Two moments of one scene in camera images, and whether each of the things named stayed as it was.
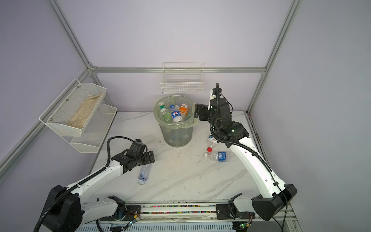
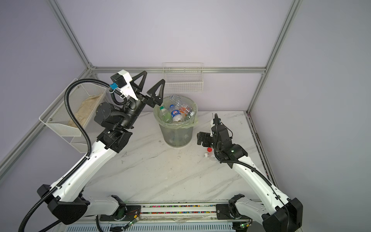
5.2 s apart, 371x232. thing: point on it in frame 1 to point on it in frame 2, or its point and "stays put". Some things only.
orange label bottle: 184,108 stays put
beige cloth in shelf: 79,117 stays put
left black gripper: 147,160 to 151,102
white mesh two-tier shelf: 77,115 stays put
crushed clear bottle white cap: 144,173 to 180,103
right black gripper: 202,110 to 205,136
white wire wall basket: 182,77 stays put
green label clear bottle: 165,115 stays put
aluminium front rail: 175,212 stays put
